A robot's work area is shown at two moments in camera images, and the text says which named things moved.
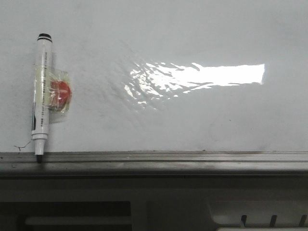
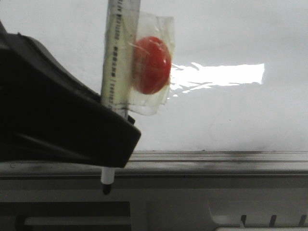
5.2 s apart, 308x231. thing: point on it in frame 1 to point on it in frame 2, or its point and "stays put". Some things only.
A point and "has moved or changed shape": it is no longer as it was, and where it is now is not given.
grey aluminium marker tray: x=156 y=163 stays put
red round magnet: x=60 y=95 has moved or changed shape
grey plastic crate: x=153 y=204 stays put
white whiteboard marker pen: x=41 y=107 has moved or changed shape
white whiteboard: x=160 y=75 stays put
